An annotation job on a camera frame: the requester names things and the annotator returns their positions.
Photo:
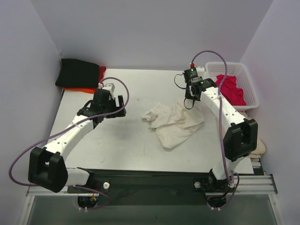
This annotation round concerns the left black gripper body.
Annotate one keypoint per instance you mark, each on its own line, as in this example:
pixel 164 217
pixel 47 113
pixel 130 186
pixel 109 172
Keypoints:
pixel 115 106

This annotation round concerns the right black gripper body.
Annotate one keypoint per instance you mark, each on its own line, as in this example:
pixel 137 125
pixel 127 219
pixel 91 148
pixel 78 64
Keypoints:
pixel 188 93

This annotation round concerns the cream white t-shirt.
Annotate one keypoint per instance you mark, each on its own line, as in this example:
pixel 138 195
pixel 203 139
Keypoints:
pixel 174 125

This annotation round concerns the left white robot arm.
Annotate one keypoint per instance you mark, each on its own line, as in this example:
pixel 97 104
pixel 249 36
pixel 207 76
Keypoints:
pixel 47 166

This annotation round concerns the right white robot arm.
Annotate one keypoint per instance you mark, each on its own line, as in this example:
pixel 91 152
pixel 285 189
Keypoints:
pixel 238 135

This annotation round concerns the orange folded t-shirt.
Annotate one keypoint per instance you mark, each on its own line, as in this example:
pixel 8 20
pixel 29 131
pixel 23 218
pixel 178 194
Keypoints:
pixel 85 90

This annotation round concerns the red folded t-shirt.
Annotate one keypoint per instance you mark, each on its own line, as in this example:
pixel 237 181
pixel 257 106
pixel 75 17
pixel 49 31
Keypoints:
pixel 102 70

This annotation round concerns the magenta crumpled t-shirt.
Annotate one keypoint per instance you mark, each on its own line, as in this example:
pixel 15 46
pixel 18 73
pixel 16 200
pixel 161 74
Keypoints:
pixel 231 92

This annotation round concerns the black folded t-shirt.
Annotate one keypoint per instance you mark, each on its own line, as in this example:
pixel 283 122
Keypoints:
pixel 76 73

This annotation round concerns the white plastic basket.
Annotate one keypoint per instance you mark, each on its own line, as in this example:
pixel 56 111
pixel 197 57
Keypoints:
pixel 216 71

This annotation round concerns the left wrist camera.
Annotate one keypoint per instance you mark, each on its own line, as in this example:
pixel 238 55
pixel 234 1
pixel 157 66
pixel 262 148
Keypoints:
pixel 108 87

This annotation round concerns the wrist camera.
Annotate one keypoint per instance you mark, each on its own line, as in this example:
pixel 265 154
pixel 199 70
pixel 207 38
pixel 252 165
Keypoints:
pixel 108 87
pixel 193 74

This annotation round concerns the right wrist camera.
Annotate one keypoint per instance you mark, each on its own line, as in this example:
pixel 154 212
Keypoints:
pixel 193 74

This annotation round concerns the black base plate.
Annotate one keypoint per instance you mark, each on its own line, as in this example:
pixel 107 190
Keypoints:
pixel 151 198

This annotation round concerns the aluminium mounting rail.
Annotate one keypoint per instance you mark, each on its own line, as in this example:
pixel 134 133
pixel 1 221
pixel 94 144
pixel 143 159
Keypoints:
pixel 245 184

